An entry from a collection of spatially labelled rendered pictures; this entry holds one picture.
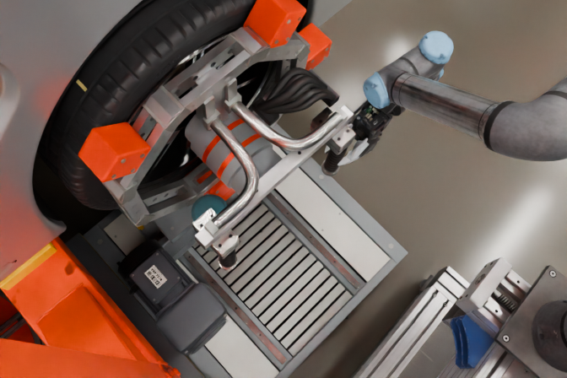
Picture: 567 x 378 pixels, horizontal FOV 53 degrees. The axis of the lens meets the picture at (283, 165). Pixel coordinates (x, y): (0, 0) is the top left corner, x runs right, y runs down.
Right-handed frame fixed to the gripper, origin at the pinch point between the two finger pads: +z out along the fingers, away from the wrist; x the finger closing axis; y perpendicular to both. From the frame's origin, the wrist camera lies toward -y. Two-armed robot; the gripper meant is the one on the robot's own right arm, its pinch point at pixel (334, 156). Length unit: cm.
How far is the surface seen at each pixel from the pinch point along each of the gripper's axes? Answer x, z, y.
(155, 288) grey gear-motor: -14, 50, -40
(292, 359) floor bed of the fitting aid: 28, 33, -75
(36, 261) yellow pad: -31, 65, -11
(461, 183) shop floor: 28, -62, -83
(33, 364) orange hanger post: 9, 60, 75
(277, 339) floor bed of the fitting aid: 20, 31, -82
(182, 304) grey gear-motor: -5, 47, -42
